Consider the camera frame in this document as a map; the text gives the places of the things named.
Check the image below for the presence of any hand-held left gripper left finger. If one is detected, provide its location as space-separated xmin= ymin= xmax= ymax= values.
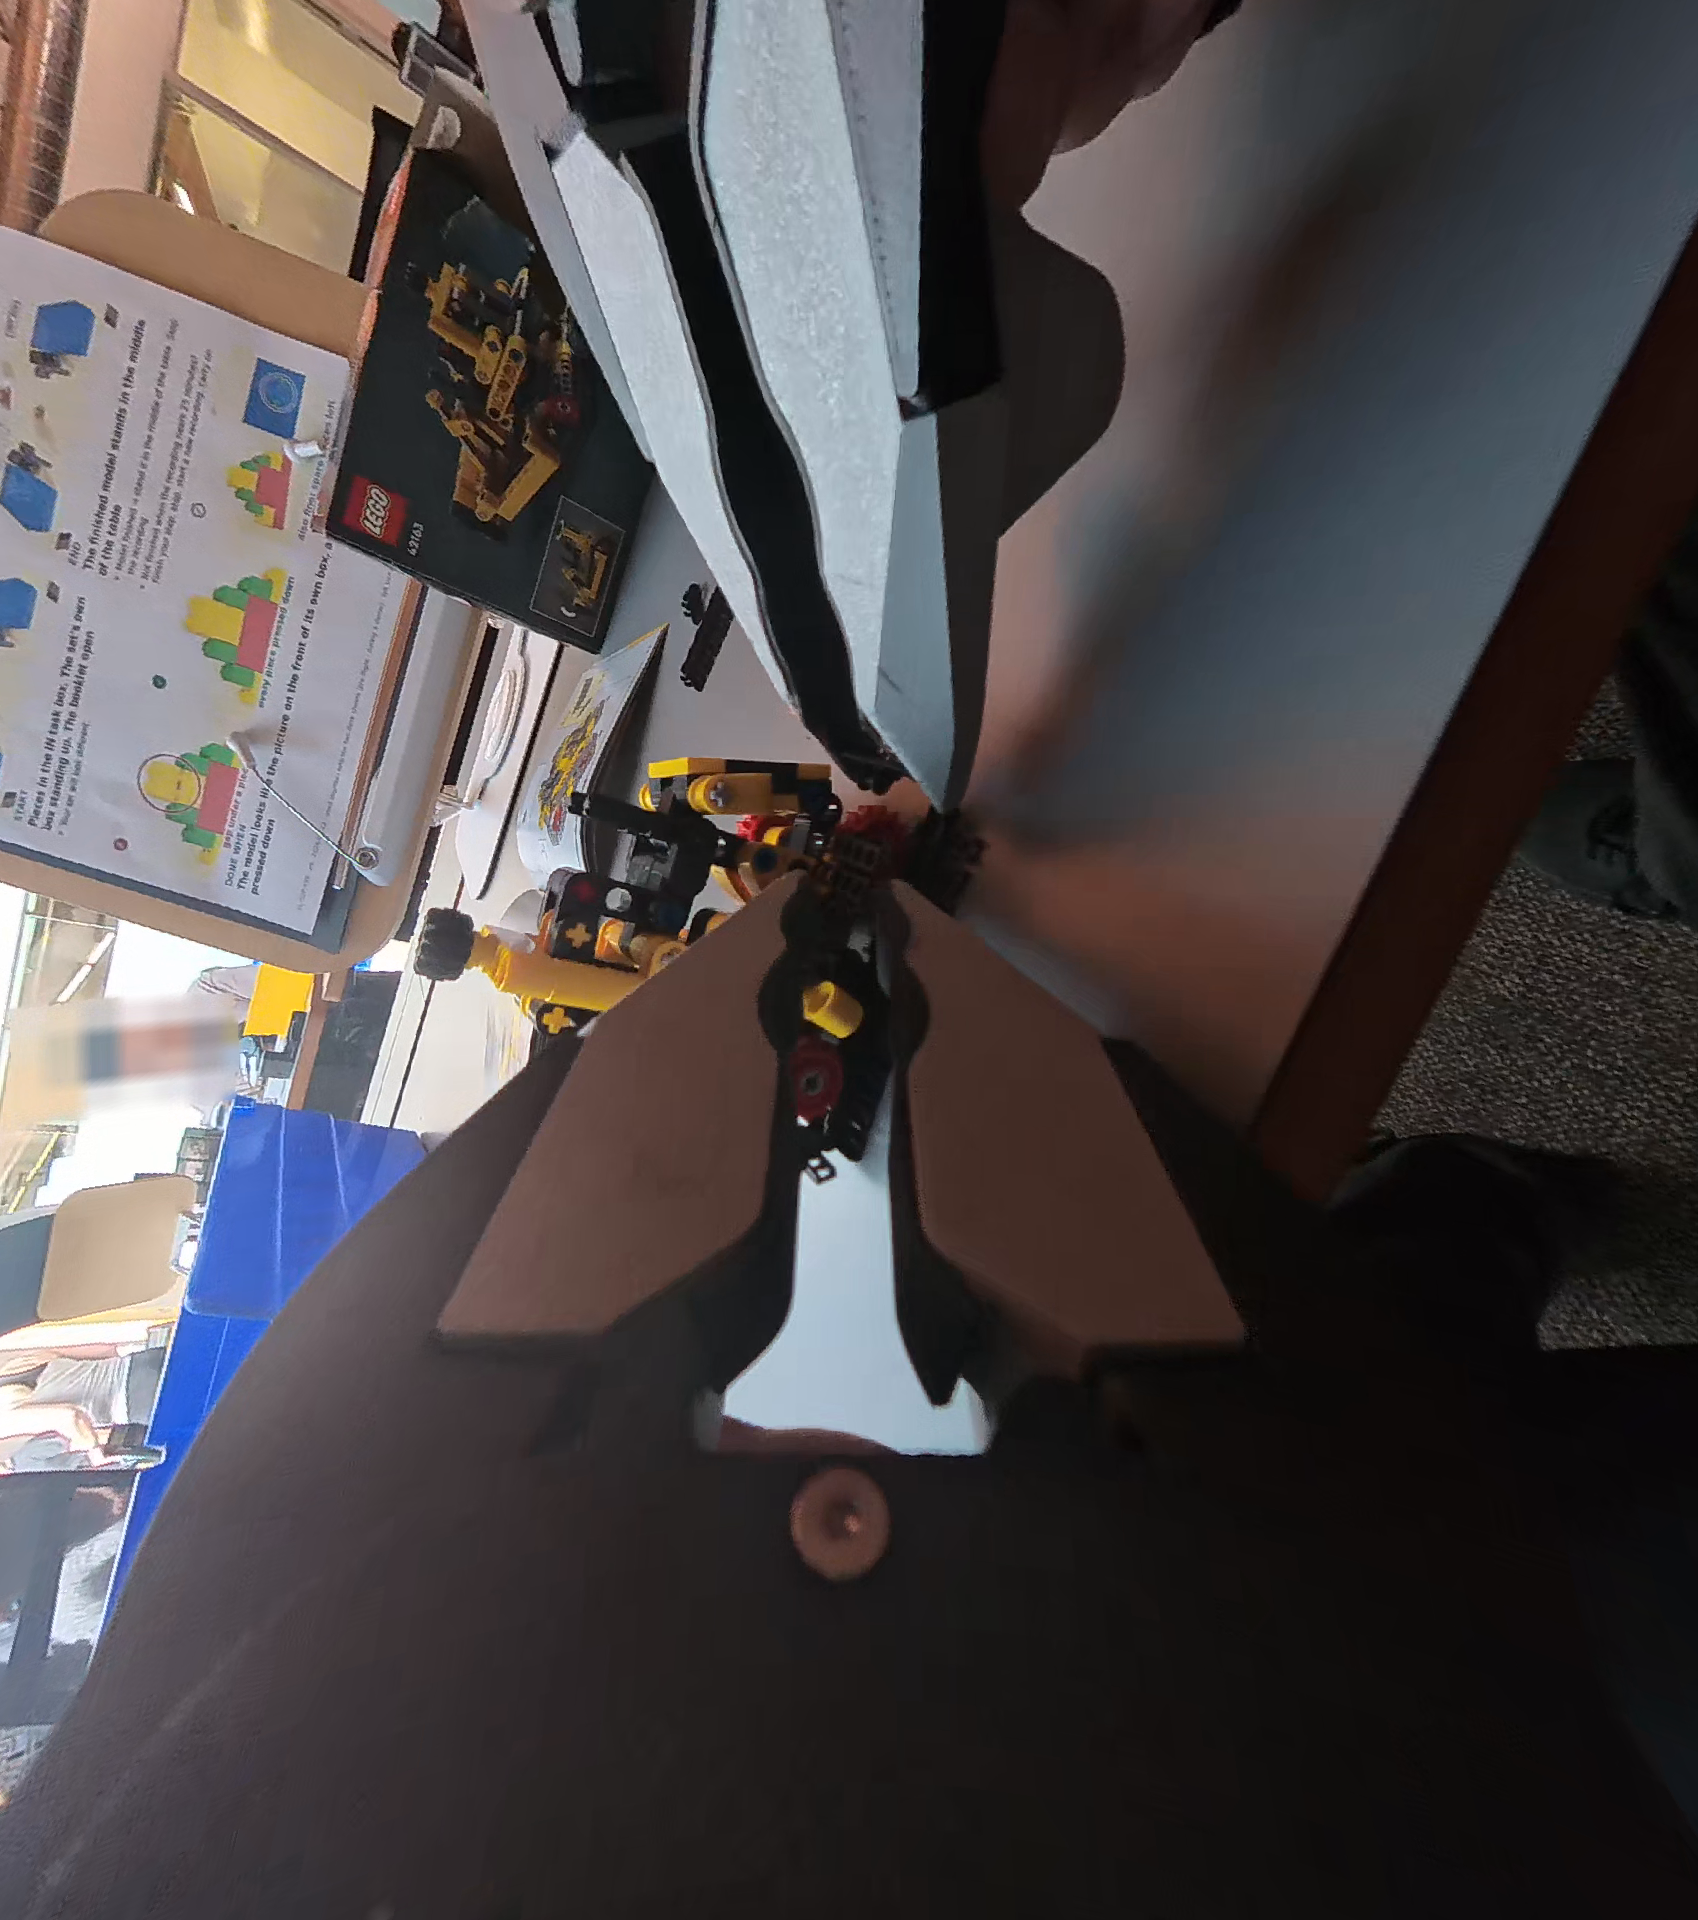
xmin=434 ymin=874 xmax=812 ymax=1449

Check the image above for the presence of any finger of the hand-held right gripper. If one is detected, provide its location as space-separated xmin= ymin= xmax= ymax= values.
xmin=466 ymin=0 xmax=941 ymax=812
xmin=693 ymin=0 xmax=1010 ymax=819

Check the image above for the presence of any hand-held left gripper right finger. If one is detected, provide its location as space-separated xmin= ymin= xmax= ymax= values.
xmin=881 ymin=877 xmax=1252 ymax=1413

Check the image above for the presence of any yellow black lego bulldozer model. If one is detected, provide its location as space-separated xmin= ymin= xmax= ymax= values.
xmin=414 ymin=750 xmax=941 ymax=1186

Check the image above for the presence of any small black lego piece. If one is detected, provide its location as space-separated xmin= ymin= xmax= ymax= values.
xmin=917 ymin=811 xmax=992 ymax=918

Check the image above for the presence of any dark lego box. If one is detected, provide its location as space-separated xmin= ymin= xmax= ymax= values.
xmin=323 ymin=149 xmax=655 ymax=656

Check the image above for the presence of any lego instruction booklet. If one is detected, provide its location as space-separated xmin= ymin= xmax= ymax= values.
xmin=511 ymin=621 xmax=673 ymax=890

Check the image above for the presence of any blue plastic bin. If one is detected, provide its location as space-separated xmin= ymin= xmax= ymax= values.
xmin=98 ymin=1098 xmax=430 ymax=1654

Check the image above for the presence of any yellow object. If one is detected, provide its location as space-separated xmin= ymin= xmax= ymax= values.
xmin=241 ymin=964 xmax=327 ymax=1053

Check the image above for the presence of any white plastic holder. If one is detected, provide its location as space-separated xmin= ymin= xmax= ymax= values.
xmin=333 ymin=576 xmax=566 ymax=904

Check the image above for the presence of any tan display stand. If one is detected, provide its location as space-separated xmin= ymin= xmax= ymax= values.
xmin=0 ymin=190 xmax=416 ymax=971

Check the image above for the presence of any tan chair back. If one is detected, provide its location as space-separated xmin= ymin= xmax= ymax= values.
xmin=39 ymin=1178 xmax=198 ymax=1330

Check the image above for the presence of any printed instruction sheet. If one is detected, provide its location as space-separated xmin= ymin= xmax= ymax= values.
xmin=0 ymin=190 xmax=430 ymax=949

